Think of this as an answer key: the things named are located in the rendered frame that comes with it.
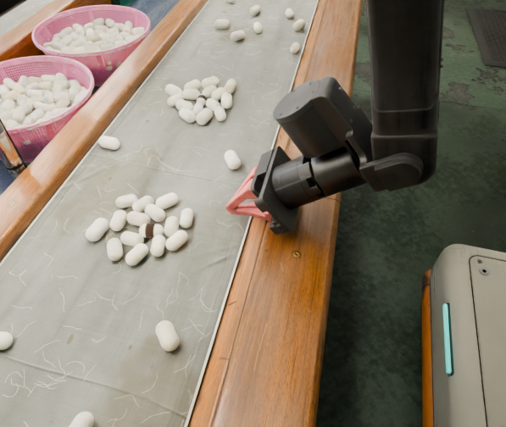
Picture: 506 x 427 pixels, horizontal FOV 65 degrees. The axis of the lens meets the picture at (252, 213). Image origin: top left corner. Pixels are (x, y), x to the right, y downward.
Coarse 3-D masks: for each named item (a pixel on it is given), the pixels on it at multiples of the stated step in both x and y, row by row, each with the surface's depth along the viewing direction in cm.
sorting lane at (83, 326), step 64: (256, 0) 112; (192, 64) 87; (256, 64) 87; (128, 128) 71; (192, 128) 71; (256, 128) 71; (64, 192) 60; (128, 192) 60; (192, 192) 60; (64, 256) 52; (192, 256) 52; (0, 320) 46; (64, 320) 46; (128, 320) 46; (192, 320) 46; (0, 384) 41; (64, 384) 41; (128, 384) 41; (192, 384) 41
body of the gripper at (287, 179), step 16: (272, 160) 50; (288, 160) 53; (304, 160) 46; (272, 176) 48; (288, 176) 47; (304, 176) 45; (272, 192) 47; (288, 192) 47; (304, 192) 46; (320, 192) 46; (272, 208) 46; (288, 208) 49; (288, 224) 48
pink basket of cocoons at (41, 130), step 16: (0, 64) 81; (16, 64) 83; (32, 64) 84; (48, 64) 84; (64, 64) 83; (80, 64) 81; (80, 80) 83; (64, 112) 69; (16, 128) 66; (32, 128) 67; (48, 128) 70; (16, 144) 70; (32, 144) 71; (32, 160) 75
